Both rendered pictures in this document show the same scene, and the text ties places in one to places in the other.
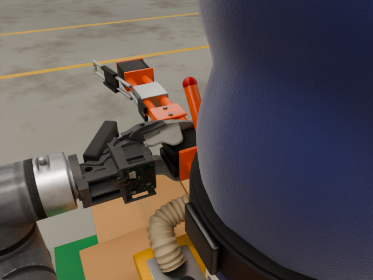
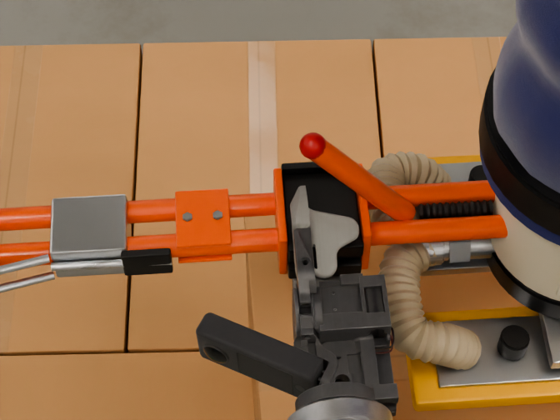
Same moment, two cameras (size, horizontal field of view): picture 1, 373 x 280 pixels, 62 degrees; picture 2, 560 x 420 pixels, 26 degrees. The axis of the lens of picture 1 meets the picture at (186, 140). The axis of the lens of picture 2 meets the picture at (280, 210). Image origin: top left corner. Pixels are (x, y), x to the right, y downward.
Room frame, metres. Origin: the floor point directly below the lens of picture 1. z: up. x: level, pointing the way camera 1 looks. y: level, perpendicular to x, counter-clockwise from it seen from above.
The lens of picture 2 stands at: (0.24, 0.59, 2.13)
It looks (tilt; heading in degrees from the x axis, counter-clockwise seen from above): 56 degrees down; 291
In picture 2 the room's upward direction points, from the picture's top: straight up
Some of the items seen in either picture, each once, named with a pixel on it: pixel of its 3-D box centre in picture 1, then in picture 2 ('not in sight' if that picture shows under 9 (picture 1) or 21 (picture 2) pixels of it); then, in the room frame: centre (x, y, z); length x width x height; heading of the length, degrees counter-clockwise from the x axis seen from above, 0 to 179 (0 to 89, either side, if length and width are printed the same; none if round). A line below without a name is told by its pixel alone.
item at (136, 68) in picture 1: (135, 74); not in sight; (0.75, 0.13, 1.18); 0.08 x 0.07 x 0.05; 25
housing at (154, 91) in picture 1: (150, 98); (91, 235); (0.63, 0.08, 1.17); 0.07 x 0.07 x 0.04; 25
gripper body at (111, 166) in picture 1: (114, 170); (339, 350); (0.37, 0.11, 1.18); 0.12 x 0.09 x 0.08; 115
